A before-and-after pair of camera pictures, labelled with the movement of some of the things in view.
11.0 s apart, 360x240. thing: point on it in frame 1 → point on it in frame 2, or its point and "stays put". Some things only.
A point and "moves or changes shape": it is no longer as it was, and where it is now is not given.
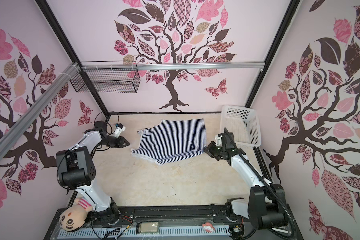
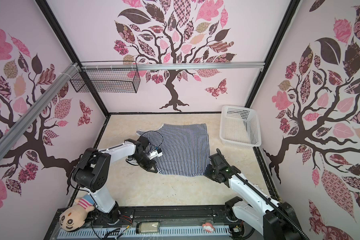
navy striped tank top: x=171 y=140 moves or changes shape
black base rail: x=173 y=222 stays put
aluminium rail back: x=171 y=65 stays put
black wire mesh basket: x=120 y=76 stays put
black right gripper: x=210 y=148 → x=207 y=172
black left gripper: x=119 y=144 → x=148 y=167
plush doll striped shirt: x=73 y=217 stays put
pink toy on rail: x=208 y=227 stays put
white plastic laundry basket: x=244 y=122 stays put
